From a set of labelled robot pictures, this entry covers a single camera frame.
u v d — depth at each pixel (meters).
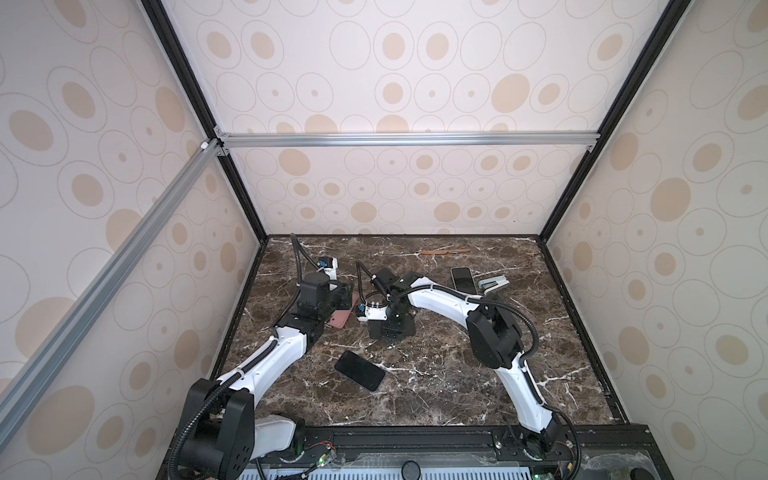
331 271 0.76
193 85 0.78
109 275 0.56
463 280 1.06
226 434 0.40
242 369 0.46
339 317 0.97
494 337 0.56
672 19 0.69
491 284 1.03
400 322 0.85
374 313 0.85
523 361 0.58
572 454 0.72
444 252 1.16
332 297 0.72
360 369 0.87
